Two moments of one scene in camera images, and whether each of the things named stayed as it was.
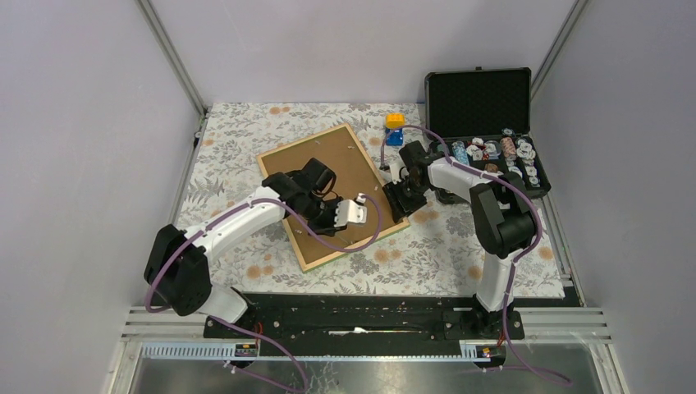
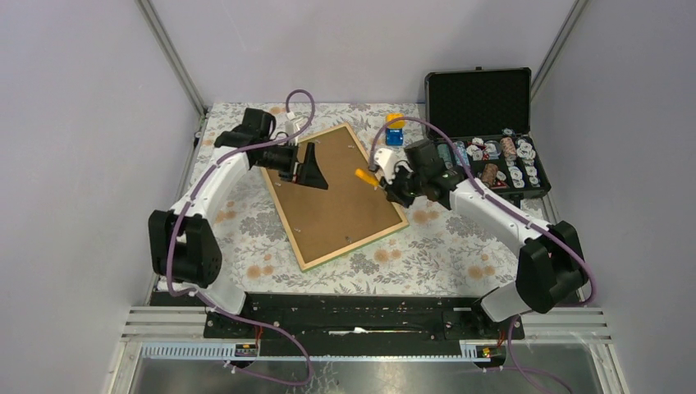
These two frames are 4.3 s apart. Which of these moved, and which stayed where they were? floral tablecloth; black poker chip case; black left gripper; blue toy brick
Moved: black left gripper
Stayed: black poker chip case; floral tablecloth; blue toy brick
